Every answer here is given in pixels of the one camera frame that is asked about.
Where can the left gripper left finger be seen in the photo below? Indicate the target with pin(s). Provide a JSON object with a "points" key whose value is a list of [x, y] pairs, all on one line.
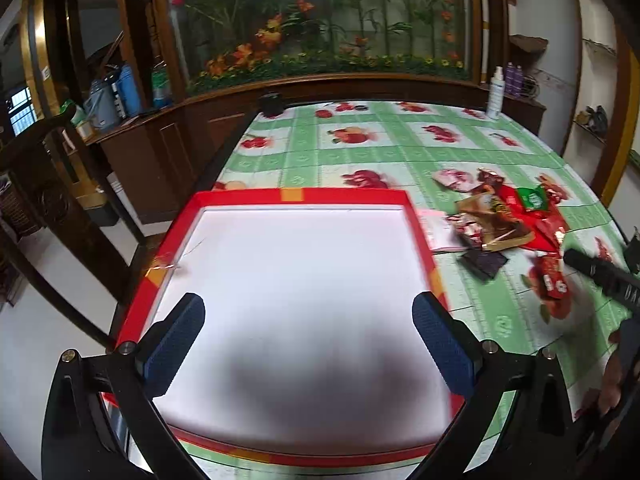
{"points": [[163, 348]]}

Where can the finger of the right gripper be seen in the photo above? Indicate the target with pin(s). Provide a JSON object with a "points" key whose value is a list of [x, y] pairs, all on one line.
{"points": [[614, 282]]}

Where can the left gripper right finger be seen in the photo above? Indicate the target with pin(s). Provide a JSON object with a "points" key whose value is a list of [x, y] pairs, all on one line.
{"points": [[452, 346]]}

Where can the red flower print snack bag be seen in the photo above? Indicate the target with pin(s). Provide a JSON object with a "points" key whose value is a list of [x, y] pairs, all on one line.
{"points": [[548, 282]]}

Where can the long red snack packet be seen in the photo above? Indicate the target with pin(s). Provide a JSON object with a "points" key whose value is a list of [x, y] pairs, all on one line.
{"points": [[548, 226]]}

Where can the small red crinkled snack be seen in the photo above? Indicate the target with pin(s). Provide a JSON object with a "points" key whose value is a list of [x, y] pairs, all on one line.
{"points": [[555, 192]]}

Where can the green snack packet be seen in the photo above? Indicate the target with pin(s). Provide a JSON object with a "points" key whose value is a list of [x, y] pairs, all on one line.
{"points": [[533, 199]]}

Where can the red white lattice snack bag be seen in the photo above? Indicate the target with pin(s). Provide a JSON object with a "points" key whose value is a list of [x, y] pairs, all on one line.
{"points": [[467, 228]]}

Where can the pink striped snack packet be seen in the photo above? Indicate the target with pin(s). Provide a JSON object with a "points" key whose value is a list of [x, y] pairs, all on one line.
{"points": [[439, 233]]}

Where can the brown gold snack bag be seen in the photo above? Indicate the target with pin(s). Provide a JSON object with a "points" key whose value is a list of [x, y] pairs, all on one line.
{"points": [[499, 228]]}

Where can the pink white snack packet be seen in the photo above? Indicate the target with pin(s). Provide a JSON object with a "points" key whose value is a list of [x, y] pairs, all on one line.
{"points": [[456, 180]]}

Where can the dark red snack packet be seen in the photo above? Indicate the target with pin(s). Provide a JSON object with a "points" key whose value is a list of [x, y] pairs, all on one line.
{"points": [[490, 179]]}

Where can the red and white box lid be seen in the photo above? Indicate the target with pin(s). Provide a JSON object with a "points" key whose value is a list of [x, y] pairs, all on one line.
{"points": [[308, 356]]}

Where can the dark wooden chair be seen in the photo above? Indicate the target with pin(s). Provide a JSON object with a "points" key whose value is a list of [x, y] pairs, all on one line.
{"points": [[32, 170]]}

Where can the green fruit print tablecloth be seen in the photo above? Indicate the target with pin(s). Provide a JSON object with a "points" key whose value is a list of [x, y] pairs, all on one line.
{"points": [[400, 144]]}

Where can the white spray bottle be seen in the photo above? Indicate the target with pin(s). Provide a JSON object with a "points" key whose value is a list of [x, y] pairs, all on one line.
{"points": [[496, 93]]}

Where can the purple bottles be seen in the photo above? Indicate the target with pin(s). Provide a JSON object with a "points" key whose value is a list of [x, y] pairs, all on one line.
{"points": [[514, 80]]}

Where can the small black table object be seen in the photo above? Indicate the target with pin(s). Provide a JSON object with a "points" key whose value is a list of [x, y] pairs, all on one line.
{"points": [[271, 105]]}

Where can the flower mural glass panel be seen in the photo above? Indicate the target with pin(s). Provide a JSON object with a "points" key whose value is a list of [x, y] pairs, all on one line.
{"points": [[224, 43]]}

